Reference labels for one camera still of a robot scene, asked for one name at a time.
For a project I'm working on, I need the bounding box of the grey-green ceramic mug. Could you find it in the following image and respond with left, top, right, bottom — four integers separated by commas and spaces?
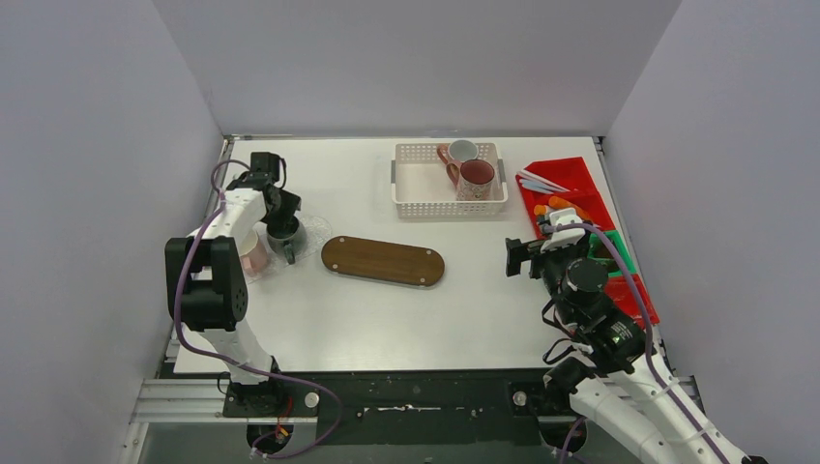
266, 217, 308, 265

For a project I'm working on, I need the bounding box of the pink mug white inside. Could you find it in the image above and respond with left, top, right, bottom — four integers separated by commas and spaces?
238, 230, 269, 277

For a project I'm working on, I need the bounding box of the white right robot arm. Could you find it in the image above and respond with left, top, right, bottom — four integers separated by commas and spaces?
505, 239, 765, 463

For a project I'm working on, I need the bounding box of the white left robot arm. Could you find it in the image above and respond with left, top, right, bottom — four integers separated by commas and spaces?
164, 152, 301, 417

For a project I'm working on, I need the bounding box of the green plastic tray insert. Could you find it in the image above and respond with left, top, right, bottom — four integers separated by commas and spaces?
586, 229, 639, 277

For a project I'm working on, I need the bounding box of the orange toothpaste tube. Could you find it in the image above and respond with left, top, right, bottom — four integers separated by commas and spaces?
547, 195, 594, 222

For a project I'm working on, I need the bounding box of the white blue toothbrush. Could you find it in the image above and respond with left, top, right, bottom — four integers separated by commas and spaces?
519, 179, 555, 194

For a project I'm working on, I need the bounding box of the white pink toothbrush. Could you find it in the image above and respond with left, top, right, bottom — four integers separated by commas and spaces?
517, 169, 570, 192

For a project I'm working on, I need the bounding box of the red plastic organizer tray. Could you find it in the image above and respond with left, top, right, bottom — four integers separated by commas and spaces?
515, 157, 659, 325

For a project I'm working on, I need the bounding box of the brown oval wooden tray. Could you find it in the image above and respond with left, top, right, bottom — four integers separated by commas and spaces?
320, 236, 446, 287

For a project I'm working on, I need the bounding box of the pink ghost pattern mug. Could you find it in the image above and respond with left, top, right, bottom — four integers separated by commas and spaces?
446, 159, 495, 201

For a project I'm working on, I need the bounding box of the orange-pink mug white inside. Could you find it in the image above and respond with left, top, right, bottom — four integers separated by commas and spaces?
436, 140, 479, 185

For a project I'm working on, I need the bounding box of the white perforated plastic basket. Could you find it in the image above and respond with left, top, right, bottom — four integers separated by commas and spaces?
391, 142, 509, 219

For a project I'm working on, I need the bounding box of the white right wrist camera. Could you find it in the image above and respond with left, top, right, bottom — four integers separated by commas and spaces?
540, 222, 587, 253

